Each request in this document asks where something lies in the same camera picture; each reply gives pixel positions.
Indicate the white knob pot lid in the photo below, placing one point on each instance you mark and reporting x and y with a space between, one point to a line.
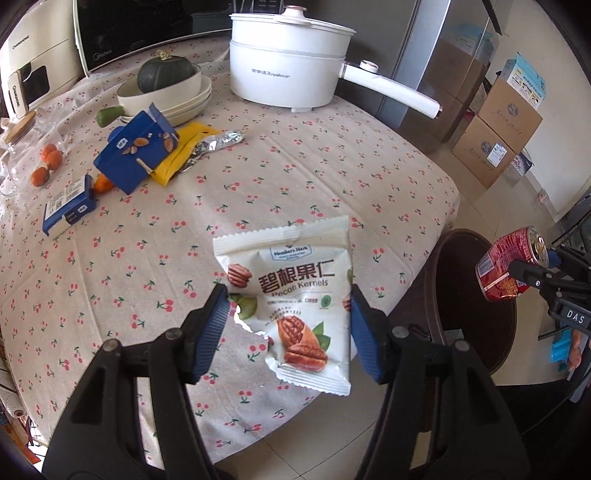
295 21

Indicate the white electric pot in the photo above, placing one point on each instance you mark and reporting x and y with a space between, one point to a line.
286 69

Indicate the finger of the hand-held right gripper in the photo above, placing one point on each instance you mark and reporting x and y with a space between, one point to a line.
528 273
553 256

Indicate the brown plastic trash bin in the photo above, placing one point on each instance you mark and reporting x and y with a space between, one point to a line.
457 295

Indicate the cream air fryer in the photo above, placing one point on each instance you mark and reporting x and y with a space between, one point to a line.
41 50

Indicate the black microwave oven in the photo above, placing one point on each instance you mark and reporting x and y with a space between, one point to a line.
138 23

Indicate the small blue box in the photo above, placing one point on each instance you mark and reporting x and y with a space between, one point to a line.
69 207

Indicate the small orange tangerine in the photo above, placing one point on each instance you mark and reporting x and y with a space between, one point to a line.
39 176
48 150
104 184
56 159

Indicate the dented red drink can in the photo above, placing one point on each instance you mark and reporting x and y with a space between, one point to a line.
501 267

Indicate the cream deep bowl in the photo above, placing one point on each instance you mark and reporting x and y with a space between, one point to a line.
157 99

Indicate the cherry print tablecloth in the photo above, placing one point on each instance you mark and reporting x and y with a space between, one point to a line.
277 184

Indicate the cream shallow bowl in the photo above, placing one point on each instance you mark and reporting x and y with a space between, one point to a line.
201 99
194 117

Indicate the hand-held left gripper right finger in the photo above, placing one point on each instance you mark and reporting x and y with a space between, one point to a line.
367 337

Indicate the cardboard box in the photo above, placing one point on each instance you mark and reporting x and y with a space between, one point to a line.
485 152
510 108

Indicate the white pecan snack packet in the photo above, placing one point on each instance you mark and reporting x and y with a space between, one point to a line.
295 286

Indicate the person's right hand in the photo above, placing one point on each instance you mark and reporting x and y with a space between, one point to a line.
579 350

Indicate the blue and white box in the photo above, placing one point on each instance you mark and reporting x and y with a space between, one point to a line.
526 81

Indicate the grey refrigerator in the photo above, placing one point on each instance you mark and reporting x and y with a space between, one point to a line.
415 46

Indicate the white printed bag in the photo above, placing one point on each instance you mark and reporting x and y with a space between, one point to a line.
521 165

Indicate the glass jar with bamboo lid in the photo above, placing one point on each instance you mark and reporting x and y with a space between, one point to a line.
16 134

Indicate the yellow foil snack wrapper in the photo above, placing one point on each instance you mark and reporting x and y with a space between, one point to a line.
184 152

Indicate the dark green squash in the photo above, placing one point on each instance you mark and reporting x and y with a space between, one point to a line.
161 74

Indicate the blue almond print carton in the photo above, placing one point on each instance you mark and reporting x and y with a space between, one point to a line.
129 161

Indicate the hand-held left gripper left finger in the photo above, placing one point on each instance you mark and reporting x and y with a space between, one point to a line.
210 337

